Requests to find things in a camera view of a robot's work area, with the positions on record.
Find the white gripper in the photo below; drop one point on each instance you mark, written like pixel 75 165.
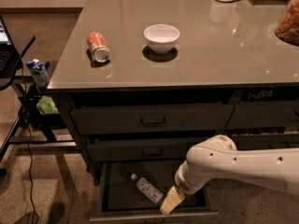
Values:
pixel 183 183

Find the clear plastic water bottle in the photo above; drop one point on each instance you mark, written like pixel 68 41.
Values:
pixel 148 189

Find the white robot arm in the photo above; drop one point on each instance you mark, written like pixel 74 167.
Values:
pixel 218 157

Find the open bottom drawer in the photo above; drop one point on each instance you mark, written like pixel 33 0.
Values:
pixel 132 192

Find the top left drawer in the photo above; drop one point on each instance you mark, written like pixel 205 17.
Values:
pixel 151 118

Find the middle left drawer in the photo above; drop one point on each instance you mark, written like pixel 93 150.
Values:
pixel 141 149

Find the middle right drawer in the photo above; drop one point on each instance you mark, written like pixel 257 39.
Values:
pixel 266 141

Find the top right drawer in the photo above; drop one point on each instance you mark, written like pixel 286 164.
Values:
pixel 264 115

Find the black side table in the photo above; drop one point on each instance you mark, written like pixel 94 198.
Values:
pixel 21 122

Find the green snack bag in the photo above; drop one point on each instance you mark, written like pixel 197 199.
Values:
pixel 46 106

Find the white bowl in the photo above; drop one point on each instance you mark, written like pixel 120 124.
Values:
pixel 161 38

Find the orange soda can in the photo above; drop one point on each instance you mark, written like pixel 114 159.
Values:
pixel 98 47

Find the jar of snacks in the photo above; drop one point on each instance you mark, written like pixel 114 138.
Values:
pixel 288 26

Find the black laptop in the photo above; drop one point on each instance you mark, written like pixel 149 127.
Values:
pixel 7 48

